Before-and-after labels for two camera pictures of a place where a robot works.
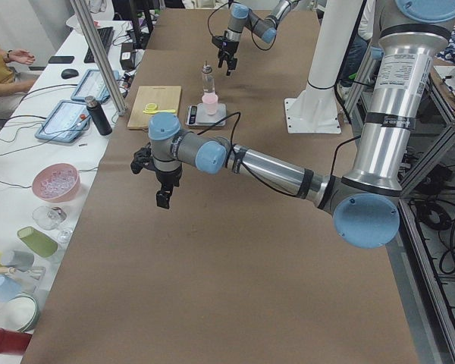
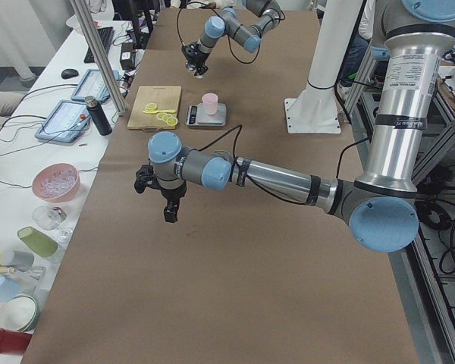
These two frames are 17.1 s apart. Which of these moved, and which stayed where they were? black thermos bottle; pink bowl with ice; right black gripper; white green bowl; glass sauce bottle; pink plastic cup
Moved: right black gripper; glass sauce bottle
Stayed: black thermos bottle; white green bowl; pink bowl with ice; pink plastic cup
